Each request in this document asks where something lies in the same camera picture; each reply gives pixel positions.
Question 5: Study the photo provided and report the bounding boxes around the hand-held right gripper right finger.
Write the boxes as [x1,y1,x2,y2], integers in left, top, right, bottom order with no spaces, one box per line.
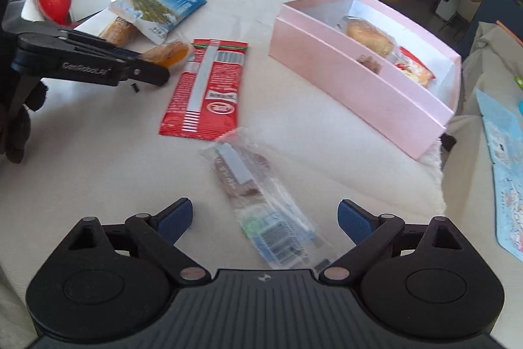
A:
[319,199,475,286]

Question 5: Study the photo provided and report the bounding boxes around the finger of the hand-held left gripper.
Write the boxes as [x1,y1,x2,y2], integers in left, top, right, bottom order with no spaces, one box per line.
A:
[116,57,171,87]
[49,28,142,60]

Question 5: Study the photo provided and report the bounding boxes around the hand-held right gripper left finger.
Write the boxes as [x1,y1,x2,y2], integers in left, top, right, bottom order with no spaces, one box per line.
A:
[55,198,211,286]

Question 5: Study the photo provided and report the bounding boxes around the long orange bread packet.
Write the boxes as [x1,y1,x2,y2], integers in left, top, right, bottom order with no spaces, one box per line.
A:
[98,16,140,47]

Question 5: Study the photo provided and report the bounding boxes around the small orange cake packet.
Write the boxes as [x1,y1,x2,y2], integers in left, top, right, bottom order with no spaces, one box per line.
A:
[141,40,191,68]

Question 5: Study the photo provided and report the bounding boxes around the red striped snack packet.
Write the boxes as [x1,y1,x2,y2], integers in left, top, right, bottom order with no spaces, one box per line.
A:
[159,38,249,140]

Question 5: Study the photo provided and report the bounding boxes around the blue white seaweed packet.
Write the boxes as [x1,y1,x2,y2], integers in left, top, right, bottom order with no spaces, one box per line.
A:
[108,0,207,45]

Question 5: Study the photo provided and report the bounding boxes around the clear brown cake packet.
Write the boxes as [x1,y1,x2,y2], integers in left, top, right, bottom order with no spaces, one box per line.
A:
[199,127,331,272]

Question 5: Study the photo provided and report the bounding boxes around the pink cardboard box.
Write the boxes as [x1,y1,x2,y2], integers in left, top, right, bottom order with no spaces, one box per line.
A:
[268,0,462,160]

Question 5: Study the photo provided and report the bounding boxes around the round bread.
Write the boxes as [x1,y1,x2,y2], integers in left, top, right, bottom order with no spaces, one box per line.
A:
[341,17,396,59]

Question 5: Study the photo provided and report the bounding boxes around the person's left hand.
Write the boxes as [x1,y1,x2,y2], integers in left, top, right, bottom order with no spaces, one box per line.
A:
[0,81,47,164]

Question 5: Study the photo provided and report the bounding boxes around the light blue printed card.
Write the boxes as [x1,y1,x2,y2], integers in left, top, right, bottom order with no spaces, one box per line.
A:
[476,87,523,170]

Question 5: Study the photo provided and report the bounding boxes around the grey covered sofa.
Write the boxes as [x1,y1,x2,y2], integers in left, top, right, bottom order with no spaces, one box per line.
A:
[441,22,523,349]

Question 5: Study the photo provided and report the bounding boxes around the long orange cushion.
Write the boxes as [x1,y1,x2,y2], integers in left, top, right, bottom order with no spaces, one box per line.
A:
[496,20,523,47]

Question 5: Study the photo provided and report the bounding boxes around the beige chair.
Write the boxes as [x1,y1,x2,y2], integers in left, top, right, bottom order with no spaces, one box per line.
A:
[445,0,487,31]

